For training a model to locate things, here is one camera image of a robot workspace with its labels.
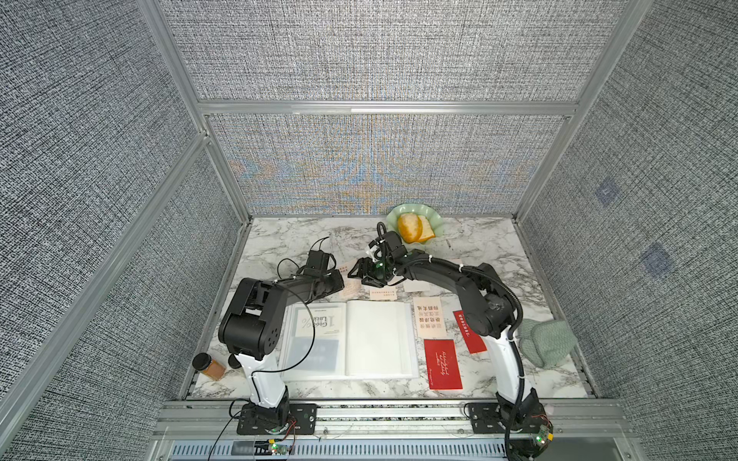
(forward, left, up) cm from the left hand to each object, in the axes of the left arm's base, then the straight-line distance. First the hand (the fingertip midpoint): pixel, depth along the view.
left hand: (347, 280), depth 99 cm
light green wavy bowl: (+26, -34, +4) cm, 43 cm away
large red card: (-29, -28, -1) cm, 40 cm away
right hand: (-1, -2, +7) cm, 7 cm away
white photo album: (-20, -2, -1) cm, 21 cm away
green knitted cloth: (-25, -58, +1) cm, 63 cm away
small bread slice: (+19, -31, +3) cm, 36 cm away
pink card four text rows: (-14, -27, -1) cm, 30 cm away
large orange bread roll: (+19, -24, +6) cm, 31 cm away
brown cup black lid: (-29, +36, +8) cm, 47 cm away
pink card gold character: (-5, -13, -1) cm, 14 cm away
